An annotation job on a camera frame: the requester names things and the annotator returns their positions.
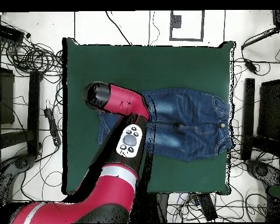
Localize black rod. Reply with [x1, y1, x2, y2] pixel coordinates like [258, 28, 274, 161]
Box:
[240, 26, 280, 51]

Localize black floor bar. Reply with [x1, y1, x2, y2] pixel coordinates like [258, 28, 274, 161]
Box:
[197, 192, 218, 222]

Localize black power strip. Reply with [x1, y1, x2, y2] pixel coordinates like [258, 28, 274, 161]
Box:
[43, 107, 62, 147]

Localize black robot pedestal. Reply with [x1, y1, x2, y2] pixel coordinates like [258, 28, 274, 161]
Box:
[153, 192, 170, 223]

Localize black cable tangle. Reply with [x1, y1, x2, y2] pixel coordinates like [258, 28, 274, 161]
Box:
[0, 34, 64, 78]

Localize black power adapter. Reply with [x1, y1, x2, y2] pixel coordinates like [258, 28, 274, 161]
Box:
[243, 58, 258, 74]

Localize dark green table cloth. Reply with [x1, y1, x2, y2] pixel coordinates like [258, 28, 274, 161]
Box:
[62, 37, 236, 195]

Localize black metal frame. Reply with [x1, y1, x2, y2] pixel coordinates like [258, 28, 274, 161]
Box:
[241, 78, 280, 161]
[0, 52, 42, 159]

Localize long black cable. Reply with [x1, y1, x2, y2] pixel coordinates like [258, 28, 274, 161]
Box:
[105, 10, 133, 46]

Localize grey stand foot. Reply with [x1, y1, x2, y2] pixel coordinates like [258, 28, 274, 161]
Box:
[0, 154, 37, 204]
[245, 159, 280, 190]

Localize black network switch box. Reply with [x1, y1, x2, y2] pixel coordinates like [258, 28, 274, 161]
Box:
[0, 23, 25, 43]

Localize blue denim jeans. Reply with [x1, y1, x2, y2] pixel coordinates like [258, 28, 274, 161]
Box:
[97, 87, 233, 162]

